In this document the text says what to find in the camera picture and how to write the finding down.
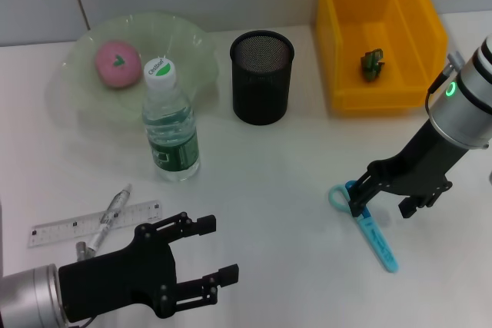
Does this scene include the yellow plastic bin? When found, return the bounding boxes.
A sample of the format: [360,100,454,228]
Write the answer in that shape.
[315,0,449,111]

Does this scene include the blue scissors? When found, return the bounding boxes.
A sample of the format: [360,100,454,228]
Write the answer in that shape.
[328,180,400,273]

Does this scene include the clear plastic ruler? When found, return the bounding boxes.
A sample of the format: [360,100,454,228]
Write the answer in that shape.
[27,200,164,249]

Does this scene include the green plastic wrapper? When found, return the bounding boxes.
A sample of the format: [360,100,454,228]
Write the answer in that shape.
[359,48,386,83]

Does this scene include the pink peach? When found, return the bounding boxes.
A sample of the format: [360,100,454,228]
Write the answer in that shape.
[95,40,142,90]

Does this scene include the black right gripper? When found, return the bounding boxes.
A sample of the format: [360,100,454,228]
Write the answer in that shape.
[347,118,468,219]

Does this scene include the grey right arm cable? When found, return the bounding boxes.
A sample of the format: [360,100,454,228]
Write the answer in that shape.
[424,51,464,114]

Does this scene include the black mesh pen holder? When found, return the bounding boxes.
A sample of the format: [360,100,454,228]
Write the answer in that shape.
[229,30,295,126]

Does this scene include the grey ballpoint pen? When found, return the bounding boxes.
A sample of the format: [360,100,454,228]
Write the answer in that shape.
[87,184,134,257]

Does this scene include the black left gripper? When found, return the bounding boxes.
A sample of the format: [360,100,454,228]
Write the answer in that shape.
[58,211,240,323]

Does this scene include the green glass fruit plate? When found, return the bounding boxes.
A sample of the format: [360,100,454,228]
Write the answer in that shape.
[61,12,221,130]

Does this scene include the clear green-label water bottle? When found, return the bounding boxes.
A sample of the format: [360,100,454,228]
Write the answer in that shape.
[141,57,201,184]

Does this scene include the dark left arm cable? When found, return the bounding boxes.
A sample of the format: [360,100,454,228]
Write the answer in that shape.
[75,241,95,263]

